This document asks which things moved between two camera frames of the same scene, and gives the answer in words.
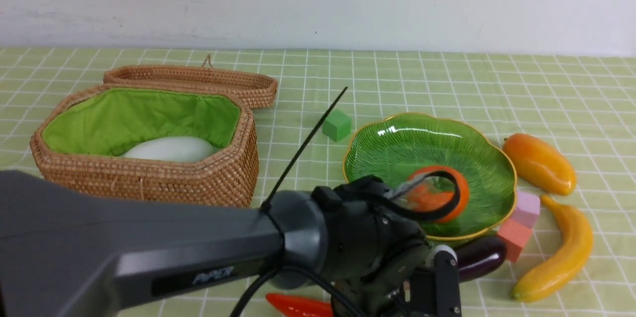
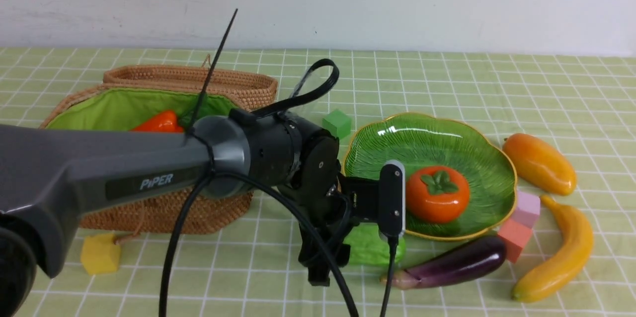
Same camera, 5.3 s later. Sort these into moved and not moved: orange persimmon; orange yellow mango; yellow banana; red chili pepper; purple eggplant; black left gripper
Moved: red chili pepper; black left gripper
Not moved: purple eggplant; yellow banana; orange yellow mango; orange persimmon
